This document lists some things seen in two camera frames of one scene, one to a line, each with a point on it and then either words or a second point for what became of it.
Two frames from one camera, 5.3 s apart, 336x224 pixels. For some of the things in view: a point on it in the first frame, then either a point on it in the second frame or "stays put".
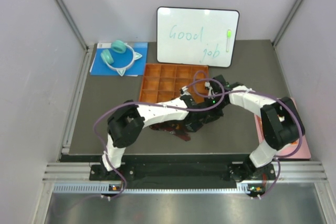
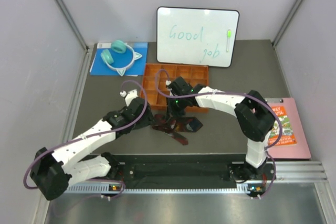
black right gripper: (220, 114) to (171, 112)
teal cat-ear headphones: (118, 46) stays put
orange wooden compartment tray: (164, 83) stays put
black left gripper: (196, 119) to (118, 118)
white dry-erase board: (196, 36) stays put
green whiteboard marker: (229, 36) stays put
